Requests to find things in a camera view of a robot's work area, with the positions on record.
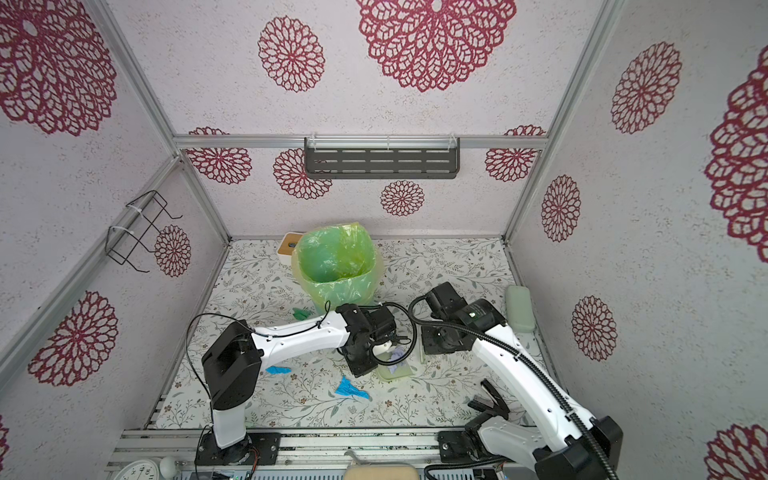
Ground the light green dustpan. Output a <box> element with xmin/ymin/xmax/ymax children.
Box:
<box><xmin>373</xmin><ymin>343</ymin><xmax>414</xmax><ymax>382</ymax></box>

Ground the green bin with bag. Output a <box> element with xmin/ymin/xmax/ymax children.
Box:
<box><xmin>291</xmin><ymin>222</ymin><xmax>384</xmax><ymax>312</ymax></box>

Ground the purple paper scrap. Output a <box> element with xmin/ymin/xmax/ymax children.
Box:
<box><xmin>389</xmin><ymin>346</ymin><xmax>407</xmax><ymax>363</ymax></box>

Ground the light green hand brush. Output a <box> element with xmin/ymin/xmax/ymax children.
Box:
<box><xmin>418</xmin><ymin>342</ymin><xmax>427</xmax><ymax>366</ymax></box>

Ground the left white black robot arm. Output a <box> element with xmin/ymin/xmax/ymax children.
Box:
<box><xmin>201</xmin><ymin>304</ymin><xmax>397</xmax><ymax>450</ymax></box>

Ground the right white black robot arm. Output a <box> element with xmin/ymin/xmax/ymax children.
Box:
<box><xmin>416</xmin><ymin>282</ymin><xmax>623</xmax><ymax>479</ymax></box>

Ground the blue paper scrap centre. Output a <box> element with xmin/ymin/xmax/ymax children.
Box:
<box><xmin>335</xmin><ymin>376</ymin><xmax>371</xmax><ymax>401</ymax></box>

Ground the blue paper scrap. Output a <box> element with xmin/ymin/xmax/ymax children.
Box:
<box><xmin>266</xmin><ymin>366</ymin><xmax>292</xmax><ymax>375</ymax></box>
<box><xmin>335</xmin><ymin>376</ymin><xmax>371</xmax><ymax>401</ymax></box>

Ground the green paper scrap left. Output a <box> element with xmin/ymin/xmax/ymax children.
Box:
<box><xmin>293</xmin><ymin>308</ymin><xmax>313</xmax><ymax>321</ymax></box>

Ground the black stapler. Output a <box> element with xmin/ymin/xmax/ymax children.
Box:
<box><xmin>468</xmin><ymin>379</ymin><xmax>510</xmax><ymax>420</ymax></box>

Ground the blue paper scrap left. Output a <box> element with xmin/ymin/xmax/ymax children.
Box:
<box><xmin>266</xmin><ymin>366</ymin><xmax>292</xmax><ymax>375</ymax></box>

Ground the white wooden-top tissue box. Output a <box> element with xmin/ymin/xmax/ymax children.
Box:
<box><xmin>276</xmin><ymin>232</ymin><xmax>303</xmax><ymax>266</ymax></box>

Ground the beige object at bottom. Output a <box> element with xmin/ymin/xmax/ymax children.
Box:
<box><xmin>343</xmin><ymin>449</ymin><xmax>420</xmax><ymax>480</ymax></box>

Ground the white round gauge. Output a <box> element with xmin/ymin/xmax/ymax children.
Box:
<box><xmin>112</xmin><ymin>459</ymin><xmax>161</xmax><ymax>480</ymax></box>

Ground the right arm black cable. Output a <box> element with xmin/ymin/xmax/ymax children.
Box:
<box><xmin>407</xmin><ymin>293</ymin><xmax>619</xmax><ymax>480</ymax></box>

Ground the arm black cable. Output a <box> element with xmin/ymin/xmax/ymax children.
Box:
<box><xmin>407</xmin><ymin>293</ymin><xmax>619</xmax><ymax>480</ymax></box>
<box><xmin>184</xmin><ymin>301</ymin><xmax>419</xmax><ymax>421</ymax></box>

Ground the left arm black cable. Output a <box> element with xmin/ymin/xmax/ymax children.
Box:
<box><xmin>184</xmin><ymin>301</ymin><xmax>419</xmax><ymax>421</ymax></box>

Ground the dark grey wall shelf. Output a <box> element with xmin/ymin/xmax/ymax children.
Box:
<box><xmin>304</xmin><ymin>136</ymin><xmax>461</xmax><ymax>180</ymax></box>

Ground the black wire wall rack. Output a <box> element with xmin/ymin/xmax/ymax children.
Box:
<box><xmin>104</xmin><ymin>189</ymin><xmax>182</xmax><ymax>274</ymax></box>

